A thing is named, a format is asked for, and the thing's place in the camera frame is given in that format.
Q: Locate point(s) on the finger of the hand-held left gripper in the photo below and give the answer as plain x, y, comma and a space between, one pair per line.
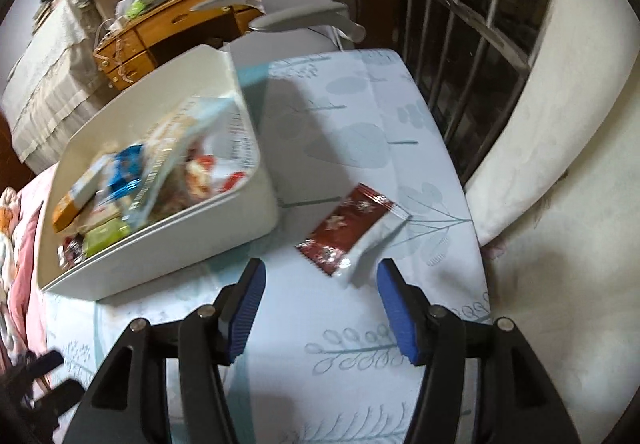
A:
45, 363
60, 399

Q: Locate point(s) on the white plastic bin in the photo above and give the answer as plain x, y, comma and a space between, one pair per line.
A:
175, 249

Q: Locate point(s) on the white floral curtain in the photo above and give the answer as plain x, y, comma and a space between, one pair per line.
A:
575, 124

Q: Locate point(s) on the red and white snack packet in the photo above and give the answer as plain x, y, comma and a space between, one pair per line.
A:
345, 229

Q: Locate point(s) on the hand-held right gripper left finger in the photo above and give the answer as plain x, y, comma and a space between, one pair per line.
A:
245, 319

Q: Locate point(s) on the tree print tablecloth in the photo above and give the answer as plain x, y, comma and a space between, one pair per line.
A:
340, 124

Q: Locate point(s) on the wooden desk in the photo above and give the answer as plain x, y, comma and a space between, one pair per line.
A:
200, 6

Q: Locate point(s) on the long pale blue bread packet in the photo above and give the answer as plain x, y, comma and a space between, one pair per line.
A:
175, 139

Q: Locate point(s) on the beige snack packet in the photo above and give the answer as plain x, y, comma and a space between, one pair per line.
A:
107, 213

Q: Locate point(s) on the clear nut packet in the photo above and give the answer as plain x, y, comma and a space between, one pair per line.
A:
170, 204

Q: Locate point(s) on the pink blanket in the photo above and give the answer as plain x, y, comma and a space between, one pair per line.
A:
30, 234

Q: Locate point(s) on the blue snack packet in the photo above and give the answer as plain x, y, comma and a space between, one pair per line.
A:
122, 169

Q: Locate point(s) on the cartoon print pillow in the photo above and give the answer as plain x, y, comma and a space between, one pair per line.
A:
6, 224

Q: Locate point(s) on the green bag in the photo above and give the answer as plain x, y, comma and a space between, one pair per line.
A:
137, 6

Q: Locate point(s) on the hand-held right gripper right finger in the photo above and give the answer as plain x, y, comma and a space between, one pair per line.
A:
395, 319

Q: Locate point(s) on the orange snack packet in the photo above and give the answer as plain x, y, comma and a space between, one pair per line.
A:
75, 199

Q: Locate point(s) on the lace cloth covered furniture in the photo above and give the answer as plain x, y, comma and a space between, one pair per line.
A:
45, 74

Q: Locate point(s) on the green snack packet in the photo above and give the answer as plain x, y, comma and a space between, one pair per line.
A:
105, 235

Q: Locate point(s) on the metal window grille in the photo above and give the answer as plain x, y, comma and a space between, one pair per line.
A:
465, 17

